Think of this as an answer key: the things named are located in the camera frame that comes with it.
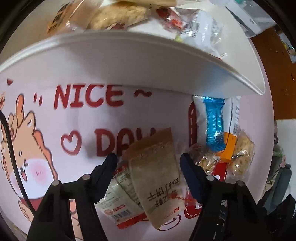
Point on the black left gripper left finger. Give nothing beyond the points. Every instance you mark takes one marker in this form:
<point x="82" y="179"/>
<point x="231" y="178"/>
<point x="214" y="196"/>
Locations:
<point x="52" y="220"/>

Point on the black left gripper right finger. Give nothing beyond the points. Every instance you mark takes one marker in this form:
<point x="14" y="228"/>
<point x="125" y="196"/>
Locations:
<point x="229" y="212"/>

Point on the soda cracker pack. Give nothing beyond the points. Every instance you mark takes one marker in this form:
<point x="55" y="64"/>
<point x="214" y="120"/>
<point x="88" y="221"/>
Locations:
<point x="156" y="177"/>

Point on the grey white snack bag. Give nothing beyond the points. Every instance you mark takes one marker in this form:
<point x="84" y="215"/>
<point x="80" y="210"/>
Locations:
<point x="200" y="30"/>

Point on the egg yolk snack clear bag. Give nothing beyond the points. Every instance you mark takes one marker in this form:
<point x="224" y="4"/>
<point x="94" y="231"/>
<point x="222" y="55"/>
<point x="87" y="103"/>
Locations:
<point x="73" y="16"/>

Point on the rice cracker clear packet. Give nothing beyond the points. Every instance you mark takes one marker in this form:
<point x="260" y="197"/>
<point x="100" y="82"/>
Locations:
<point x="242" y="155"/>

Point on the nut date clear packet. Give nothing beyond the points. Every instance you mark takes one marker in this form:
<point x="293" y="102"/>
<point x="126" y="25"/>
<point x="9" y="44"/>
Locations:
<point x="202" y="156"/>

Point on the red white barcode snack packet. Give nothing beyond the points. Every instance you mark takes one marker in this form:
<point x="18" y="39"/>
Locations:
<point x="121" y="203"/>

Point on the blue white candy packet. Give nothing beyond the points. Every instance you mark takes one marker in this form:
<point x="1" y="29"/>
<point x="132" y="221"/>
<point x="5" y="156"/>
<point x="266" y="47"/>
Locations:
<point x="210" y="123"/>

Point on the pink cartoon tablecloth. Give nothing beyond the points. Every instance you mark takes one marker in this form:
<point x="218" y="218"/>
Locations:
<point x="81" y="122"/>

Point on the orange white snack packet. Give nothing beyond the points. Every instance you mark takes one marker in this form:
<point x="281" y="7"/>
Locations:
<point x="230" y="111"/>

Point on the white plastic storage tray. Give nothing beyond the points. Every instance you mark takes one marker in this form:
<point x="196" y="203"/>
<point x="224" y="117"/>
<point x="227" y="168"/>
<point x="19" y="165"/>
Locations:
<point x="129" y="58"/>

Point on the red wrapped candy packet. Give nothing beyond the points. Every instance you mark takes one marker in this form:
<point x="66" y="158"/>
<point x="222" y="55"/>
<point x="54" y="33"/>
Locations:
<point x="175" y="18"/>

